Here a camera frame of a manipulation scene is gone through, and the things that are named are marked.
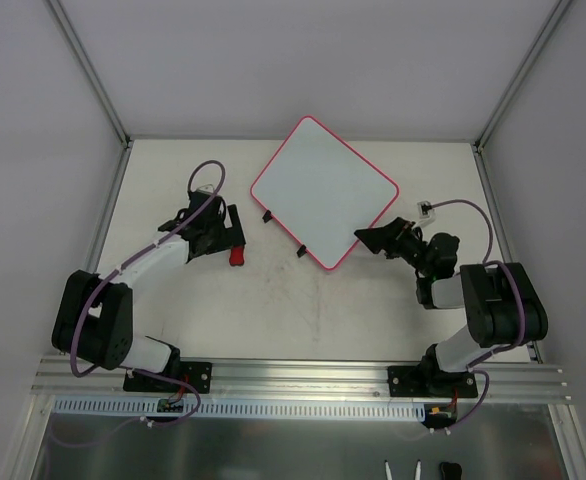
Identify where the red whiteboard eraser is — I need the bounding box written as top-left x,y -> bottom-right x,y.
229,246 -> 245,267

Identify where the pink framed whiteboard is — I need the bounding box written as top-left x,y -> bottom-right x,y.
250,116 -> 400,271

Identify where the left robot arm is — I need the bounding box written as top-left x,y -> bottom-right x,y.
51,190 -> 246,392

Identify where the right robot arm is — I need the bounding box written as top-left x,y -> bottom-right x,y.
355,217 -> 548,398

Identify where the black whiteboard foot right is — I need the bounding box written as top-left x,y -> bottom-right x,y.
296,245 -> 307,258

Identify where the right white pen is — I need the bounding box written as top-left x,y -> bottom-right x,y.
413,460 -> 422,480

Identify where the white pen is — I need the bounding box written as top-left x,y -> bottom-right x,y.
413,460 -> 422,480
384,460 -> 393,480

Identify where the left white pen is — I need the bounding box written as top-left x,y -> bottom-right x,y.
384,460 -> 393,480

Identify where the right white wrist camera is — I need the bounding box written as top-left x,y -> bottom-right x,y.
416,201 -> 436,227

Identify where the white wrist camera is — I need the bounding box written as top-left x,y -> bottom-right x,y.
194,184 -> 215,195
416,201 -> 436,227

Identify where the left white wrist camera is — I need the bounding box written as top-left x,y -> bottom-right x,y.
194,184 -> 215,195

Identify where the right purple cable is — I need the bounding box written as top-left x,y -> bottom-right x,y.
430,198 -> 529,436

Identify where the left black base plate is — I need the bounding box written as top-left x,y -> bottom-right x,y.
123,360 -> 213,394

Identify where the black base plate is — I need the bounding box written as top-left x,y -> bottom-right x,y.
387,365 -> 478,399
123,360 -> 213,394

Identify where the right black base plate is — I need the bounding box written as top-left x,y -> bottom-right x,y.
387,365 -> 478,399

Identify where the aluminium mounting rail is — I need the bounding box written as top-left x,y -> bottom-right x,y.
30,355 -> 574,404

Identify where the left aluminium frame post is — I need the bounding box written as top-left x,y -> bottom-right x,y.
43,0 -> 131,148

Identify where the aluminium frame post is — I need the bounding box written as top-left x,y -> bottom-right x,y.
43,0 -> 131,148
473,0 -> 574,152

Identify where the slotted white cable duct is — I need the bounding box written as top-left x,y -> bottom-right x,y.
52,396 -> 426,423

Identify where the right aluminium frame post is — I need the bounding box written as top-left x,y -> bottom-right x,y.
473,0 -> 574,152

